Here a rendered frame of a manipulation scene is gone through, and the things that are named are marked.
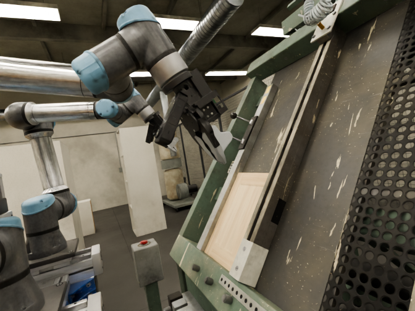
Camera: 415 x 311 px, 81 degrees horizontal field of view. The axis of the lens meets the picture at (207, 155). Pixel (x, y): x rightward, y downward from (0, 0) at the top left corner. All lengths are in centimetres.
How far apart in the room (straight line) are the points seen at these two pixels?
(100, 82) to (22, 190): 284
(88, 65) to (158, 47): 13
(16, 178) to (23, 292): 262
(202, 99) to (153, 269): 100
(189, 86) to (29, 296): 60
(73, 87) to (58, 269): 79
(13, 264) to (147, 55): 54
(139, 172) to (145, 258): 356
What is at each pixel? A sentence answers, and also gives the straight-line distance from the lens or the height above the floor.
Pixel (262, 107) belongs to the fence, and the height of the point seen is 153.
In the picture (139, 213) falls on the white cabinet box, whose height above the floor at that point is 42.
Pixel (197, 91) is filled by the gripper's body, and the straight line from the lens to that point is 54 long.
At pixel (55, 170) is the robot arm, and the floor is 137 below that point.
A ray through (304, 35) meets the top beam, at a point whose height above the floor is 182.
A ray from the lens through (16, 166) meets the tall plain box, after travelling 331.
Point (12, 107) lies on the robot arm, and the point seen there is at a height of 164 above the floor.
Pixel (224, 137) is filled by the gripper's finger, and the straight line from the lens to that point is 54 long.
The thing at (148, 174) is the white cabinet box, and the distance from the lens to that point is 480.
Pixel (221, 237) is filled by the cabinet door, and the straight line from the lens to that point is 111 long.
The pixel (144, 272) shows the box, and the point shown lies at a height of 82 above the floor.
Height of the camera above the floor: 134
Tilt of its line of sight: 1 degrees down
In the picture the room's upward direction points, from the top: 9 degrees counter-clockwise
